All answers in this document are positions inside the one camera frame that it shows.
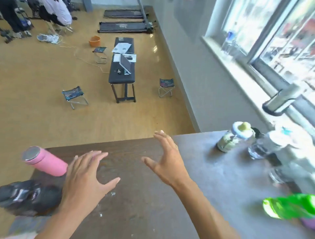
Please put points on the person's right hand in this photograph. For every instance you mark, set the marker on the person's right hand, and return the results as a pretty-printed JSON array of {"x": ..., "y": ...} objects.
[{"x": 172, "y": 167}]

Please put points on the person's left hand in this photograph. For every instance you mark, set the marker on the person's left hand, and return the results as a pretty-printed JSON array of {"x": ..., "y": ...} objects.
[{"x": 78, "y": 182}]

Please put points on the person's right thumb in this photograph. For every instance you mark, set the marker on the person's right thumb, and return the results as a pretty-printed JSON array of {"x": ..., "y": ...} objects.
[{"x": 150, "y": 163}]

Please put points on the person's left thumb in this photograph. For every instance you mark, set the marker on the person's left thumb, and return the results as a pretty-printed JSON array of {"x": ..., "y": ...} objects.
[{"x": 109, "y": 184}]

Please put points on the person's right forearm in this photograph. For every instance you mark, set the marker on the person's right forearm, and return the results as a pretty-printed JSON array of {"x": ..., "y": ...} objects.
[{"x": 204, "y": 214}]

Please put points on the person's left forearm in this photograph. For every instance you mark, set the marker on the person's left forearm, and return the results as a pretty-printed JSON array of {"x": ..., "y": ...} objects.
[{"x": 61, "y": 224}]

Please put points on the pink insulated bottle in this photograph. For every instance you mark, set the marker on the pink insulated bottle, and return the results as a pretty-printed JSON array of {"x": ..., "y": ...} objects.
[{"x": 46, "y": 161}]

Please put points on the folding stool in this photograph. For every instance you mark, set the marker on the folding stool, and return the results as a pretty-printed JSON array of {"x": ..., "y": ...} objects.
[
  {"x": 100, "y": 51},
  {"x": 73, "y": 94},
  {"x": 166, "y": 85}
]

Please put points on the black bag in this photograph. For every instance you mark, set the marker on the black bag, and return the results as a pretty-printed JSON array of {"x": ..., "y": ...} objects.
[{"x": 27, "y": 197}]

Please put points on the black padded bench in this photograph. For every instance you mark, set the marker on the black padded bench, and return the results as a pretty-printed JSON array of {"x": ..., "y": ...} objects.
[{"x": 121, "y": 73}]

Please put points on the grey open laptop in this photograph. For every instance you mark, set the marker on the grey open laptop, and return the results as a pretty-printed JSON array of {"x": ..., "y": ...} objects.
[{"x": 126, "y": 63}]

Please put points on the white paper sheet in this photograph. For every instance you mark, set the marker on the white paper sheet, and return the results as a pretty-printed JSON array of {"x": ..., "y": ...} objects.
[
  {"x": 131, "y": 58},
  {"x": 121, "y": 47}
]

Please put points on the clear plastic water bottle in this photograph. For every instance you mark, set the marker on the clear plastic water bottle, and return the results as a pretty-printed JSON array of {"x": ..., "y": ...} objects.
[
  {"x": 292, "y": 170},
  {"x": 264, "y": 145}
]

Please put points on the black treadmill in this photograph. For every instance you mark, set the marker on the black treadmill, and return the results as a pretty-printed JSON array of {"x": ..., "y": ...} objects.
[
  {"x": 124, "y": 13},
  {"x": 123, "y": 27}
]

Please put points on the bright green bottle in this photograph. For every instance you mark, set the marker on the bright green bottle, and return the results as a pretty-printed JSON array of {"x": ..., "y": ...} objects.
[{"x": 288, "y": 206}]

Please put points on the clear bottle with blue cap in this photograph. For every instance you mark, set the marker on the clear bottle with blue cap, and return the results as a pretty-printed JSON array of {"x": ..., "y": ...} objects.
[{"x": 229, "y": 41}]

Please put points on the white crumpled cloth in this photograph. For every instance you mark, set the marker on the white crumpled cloth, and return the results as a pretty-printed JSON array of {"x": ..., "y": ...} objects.
[{"x": 48, "y": 38}]

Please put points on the purple object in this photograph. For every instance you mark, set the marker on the purple object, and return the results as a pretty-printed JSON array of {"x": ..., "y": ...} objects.
[{"x": 309, "y": 223}]

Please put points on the grey window frame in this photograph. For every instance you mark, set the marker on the grey window frame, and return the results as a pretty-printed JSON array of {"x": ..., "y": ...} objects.
[{"x": 268, "y": 66}]

